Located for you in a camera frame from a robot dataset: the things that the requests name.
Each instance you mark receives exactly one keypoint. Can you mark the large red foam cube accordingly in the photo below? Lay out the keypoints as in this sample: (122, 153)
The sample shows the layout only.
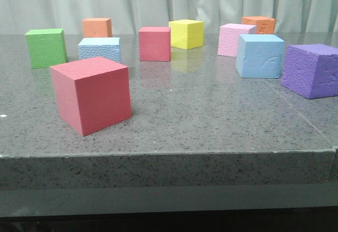
(92, 93)

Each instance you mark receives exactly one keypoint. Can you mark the smooth light blue cube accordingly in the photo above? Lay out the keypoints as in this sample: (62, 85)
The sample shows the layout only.
(259, 56)

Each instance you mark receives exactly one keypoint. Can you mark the orange foam cube right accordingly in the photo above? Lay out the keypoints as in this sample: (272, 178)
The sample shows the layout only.
(264, 25)

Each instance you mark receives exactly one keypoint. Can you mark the grey-green curtain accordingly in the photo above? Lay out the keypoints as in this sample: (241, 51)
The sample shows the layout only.
(128, 16)

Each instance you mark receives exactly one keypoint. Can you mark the orange foam cube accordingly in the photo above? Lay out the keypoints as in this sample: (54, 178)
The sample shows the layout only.
(97, 27)
(264, 25)

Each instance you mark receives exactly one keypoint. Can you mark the purple foam cube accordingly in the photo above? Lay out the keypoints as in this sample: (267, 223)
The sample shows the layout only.
(310, 70)

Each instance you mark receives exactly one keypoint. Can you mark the pink foam cube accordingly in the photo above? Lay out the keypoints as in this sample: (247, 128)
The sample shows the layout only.
(229, 37)

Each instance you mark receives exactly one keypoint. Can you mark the textured light blue cube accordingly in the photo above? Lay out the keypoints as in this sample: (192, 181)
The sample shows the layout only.
(100, 47)

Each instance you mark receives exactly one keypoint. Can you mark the small red foam cube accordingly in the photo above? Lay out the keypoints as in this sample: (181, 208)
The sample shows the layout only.
(155, 43)

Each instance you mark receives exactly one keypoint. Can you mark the yellow foam cube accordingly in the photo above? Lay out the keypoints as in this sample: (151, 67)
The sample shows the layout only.
(187, 34)

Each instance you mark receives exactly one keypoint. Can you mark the green foam cube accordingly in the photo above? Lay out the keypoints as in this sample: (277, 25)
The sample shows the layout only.
(46, 47)

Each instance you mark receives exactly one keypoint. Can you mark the orange foam cube left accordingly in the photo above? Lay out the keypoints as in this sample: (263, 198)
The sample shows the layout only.
(97, 27)

